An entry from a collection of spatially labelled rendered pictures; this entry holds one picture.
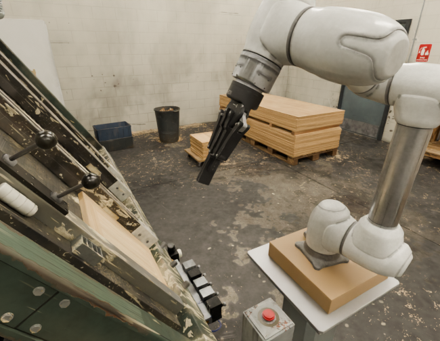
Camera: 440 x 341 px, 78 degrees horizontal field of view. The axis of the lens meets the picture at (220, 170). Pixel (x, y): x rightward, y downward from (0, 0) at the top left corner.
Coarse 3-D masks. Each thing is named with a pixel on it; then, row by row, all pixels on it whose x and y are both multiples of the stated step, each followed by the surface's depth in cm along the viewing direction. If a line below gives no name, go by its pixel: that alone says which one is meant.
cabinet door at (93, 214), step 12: (84, 204) 89; (96, 204) 100; (84, 216) 83; (96, 216) 90; (108, 216) 103; (96, 228) 81; (108, 228) 93; (120, 228) 105; (108, 240) 83; (120, 240) 94; (132, 240) 108; (132, 252) 96; (144, 252) 110; (144, 264) 98; (156, 264) 112; (156, 276) 100
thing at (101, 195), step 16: (0, 96) 77; (0, 112) 78; (16, 112) 80; (16, 128) 81; (32, 128) 83; (48, 160) 88; (64, 160) 91; (64, 176) 93; (80, 176) 95; (96, 192) 100; (112, 208) 106; (128, 224) 111; (144, 224) 121; (144, 240) 118
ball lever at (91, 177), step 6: (90, 174) 58; (96, 174) 59; (84, 180) 57; (90, 180) 57; (96, 180) 58; (78, 186) 59; (84, 186) 58; (90, 186) 58; (96, 186) 59; (54, 192) 61; (66, 192) 60; (54, 198) 61; (60, 198) 62
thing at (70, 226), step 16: (0, 176) 53; (32, 192) 57; (48, 208) 59; (48, 224) 61; (64, 224) 62; (80, 224) 66; (96, 240) 68; (112, 256) 72; (128, 256) 79; (128, 272) 76; (144, 272) 82; (144, 288) 81; (160, 288) 84; (176, 304) 90
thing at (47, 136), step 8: (40, 136) 50; (48, 136) 51; (56, 136) 53; (32, 144) 53; (40, 144) 51; (48, 144) 51; (56, 144) 53; (24, 152) 53; (8, 160) 54; (16, 160) 55
